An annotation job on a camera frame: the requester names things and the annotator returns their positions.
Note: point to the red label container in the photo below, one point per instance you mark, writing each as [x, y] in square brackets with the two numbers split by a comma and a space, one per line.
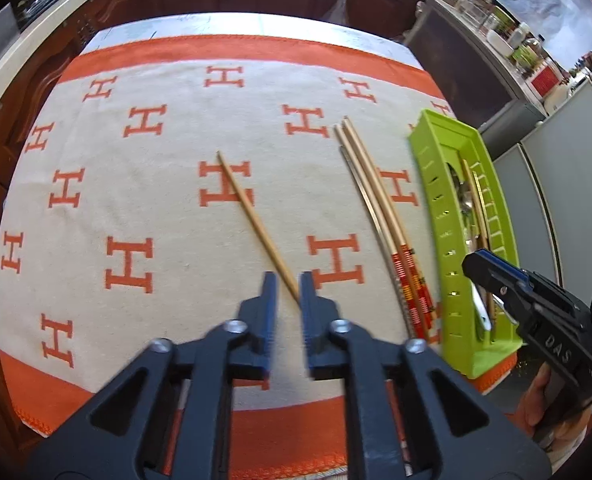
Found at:
[545, 81]

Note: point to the large metal spoon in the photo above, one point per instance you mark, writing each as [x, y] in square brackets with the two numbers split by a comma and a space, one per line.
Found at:
[460, 185]

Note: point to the green plastic utensil tray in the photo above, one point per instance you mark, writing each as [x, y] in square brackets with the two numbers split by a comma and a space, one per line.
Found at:
[436, 210]

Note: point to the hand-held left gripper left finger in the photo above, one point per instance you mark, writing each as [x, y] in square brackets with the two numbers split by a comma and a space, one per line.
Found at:
[271, 305]

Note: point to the orange white printed blanket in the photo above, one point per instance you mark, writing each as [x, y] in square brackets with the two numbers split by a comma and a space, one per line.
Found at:
[125, 160]

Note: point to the person's right hand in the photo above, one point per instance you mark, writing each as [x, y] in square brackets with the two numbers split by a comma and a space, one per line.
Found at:
[533, 400]

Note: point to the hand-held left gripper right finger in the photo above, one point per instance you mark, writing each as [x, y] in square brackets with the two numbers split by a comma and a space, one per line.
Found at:
[307, 310]

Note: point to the wooden chopstick red striped end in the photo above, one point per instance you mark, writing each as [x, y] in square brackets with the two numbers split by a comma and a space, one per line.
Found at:
[361, 176]
[376, 185]
[476, 210]
[256, 220]
[398, 215]

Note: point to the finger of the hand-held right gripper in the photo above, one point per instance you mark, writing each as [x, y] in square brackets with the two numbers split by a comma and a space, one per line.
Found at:
[506, 267]
[491, 285]

